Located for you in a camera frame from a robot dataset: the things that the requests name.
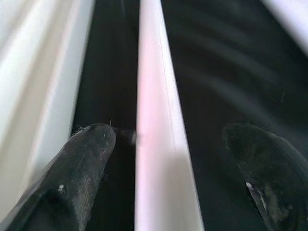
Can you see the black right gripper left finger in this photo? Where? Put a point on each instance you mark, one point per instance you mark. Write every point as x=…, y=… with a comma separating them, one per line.
x=65, y=180

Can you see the white plastic table leg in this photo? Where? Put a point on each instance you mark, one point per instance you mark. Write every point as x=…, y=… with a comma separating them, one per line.
x=293, y=19
x=156, y=96

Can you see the black table cloth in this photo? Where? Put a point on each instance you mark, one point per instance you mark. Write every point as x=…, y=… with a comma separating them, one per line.
x=228, y=72

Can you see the white plastic table top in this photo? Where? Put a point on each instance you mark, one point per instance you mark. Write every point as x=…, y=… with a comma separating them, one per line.
x=36, y=72

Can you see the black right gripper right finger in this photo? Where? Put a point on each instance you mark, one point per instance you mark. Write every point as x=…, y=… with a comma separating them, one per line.
x=274, y=173

